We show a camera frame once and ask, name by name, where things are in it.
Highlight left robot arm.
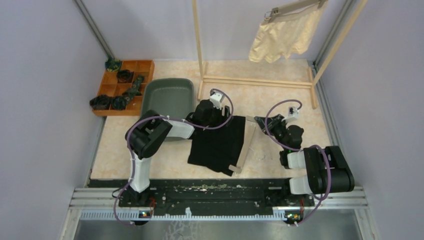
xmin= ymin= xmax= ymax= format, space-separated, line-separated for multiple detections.
xmin=125 ymin=100 xmax=234 ymax=207

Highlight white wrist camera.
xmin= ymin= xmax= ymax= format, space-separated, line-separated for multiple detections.
xmin=285 ymin=106 xmax=300 ymax=123
xmin=209 ymin=91 xmax=225 ymax=110

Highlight dark green plastic bin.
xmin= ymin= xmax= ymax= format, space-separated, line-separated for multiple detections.
xmin=140 ymin=77 xmax=195 ymax=143

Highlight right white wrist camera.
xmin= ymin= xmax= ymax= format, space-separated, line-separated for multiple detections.
xmin=285 ymin=106 xmax=300 ymax=123

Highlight beige cotton underwear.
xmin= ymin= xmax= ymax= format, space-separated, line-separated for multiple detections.
xmin=248 ymin=3 xmax=328 ymax=63

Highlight orange compartment tray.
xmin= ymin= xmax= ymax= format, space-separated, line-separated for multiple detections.
xmin=92 ymin=59 xmax=155 ymax=117

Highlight beige clip hanger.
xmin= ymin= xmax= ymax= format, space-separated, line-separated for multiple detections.
xmin=264 ymin=0 xmax=327 ymax=22

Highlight black garment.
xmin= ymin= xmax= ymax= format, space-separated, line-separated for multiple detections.
xmin=187 ymin=115 xmax=246 ymax=176

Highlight wooden clothes rack frame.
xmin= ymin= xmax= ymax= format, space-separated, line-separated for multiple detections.
xmin=191 ymin=0 xmax=367 ymax=109

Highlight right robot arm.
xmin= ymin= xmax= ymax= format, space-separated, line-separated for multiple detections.
xmin=254 ymin=114 xmax=355 ymax=206

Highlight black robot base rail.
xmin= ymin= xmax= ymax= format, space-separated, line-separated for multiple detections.
xmin=118 ymin=178 xmax=315 ymax=217

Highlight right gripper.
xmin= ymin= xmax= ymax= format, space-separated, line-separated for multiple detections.
xmin=256 ymin=114 xmax=289 ymax=151

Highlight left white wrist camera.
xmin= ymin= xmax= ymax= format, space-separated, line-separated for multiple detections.
xmin=209 ymin=91 xmax=225 ymax=110

